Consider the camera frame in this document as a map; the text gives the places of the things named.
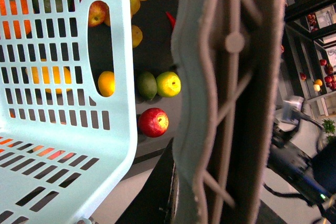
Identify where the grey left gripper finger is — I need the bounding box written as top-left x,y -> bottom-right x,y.
171,0 -> 285,223

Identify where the light blue basket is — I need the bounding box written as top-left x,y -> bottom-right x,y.
1,0 -> 137,223

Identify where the red chili pepper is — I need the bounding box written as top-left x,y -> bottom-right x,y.
165,12 -> 176,30

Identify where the green yellow apple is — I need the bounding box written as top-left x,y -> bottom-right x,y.
156,71 -> 182,98

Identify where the dark green lime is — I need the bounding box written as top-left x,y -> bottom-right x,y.
137,71 -> 158,100

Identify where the red yellow apple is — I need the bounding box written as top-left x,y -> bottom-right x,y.
138,108 -> 169,138

